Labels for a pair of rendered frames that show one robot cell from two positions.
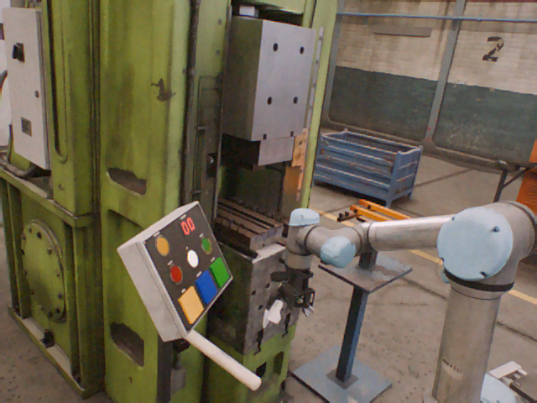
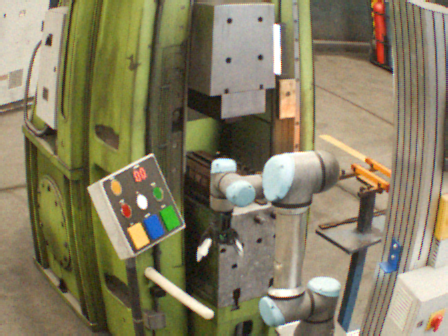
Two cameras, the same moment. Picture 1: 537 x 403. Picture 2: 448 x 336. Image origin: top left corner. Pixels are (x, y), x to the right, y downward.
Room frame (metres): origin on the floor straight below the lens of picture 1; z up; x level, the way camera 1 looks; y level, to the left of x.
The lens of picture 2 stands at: (-1.39, -0.80, 2.20)
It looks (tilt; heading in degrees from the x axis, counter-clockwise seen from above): 20 degrees down; 16
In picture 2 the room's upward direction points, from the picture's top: 2 degrees clockwise
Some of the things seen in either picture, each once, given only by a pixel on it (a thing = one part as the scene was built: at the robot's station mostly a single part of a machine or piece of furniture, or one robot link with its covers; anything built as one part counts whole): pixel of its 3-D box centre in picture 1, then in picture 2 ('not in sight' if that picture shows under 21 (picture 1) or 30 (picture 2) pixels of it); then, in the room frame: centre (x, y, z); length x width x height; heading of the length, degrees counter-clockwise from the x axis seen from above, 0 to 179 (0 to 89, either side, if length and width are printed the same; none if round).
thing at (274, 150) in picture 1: (237, 138); (212, 91); (1.74, 0.14, 1.32); 0.42 x 0.20 x 0.10; 51
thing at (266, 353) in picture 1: (226, 348); (216, 314); (1.79, 0.12, 0.23); 0.55 x 0.37 x 0.47; 51
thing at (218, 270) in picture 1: (218, 272); (168, 218); (1.19, 0.12, 1.01); 0.07 x 0.05 x 0.07; 166
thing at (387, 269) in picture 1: (366, 267); (363, 230); (1.94, -0.53, 0.71); 0.40 x 0.30 x 0.02; 136
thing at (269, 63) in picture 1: (251, 76); (223, 36); (1.78, 0.12, 1.56); 0.42 x 0.39 x 0.40; 51
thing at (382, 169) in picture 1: (364, 165); not in sight; (5.61, -1.24, 0.36); 1.20 x 0.80 x 0.72; 53
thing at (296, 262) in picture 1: (299, 257); (223, 201); (1.06, -0.11, 1.15); 0.08 x 0.08 x 0.05
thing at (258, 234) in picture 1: (231, 220); (210, 177); (1.74, 0.14, 0.96); 0.42 x 0.20 x 0.09; 51
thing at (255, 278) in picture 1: (232, 269); (218, 233); (1.79, 0.12, 0.69); 0.56 x 0.38 x 0.45; 51
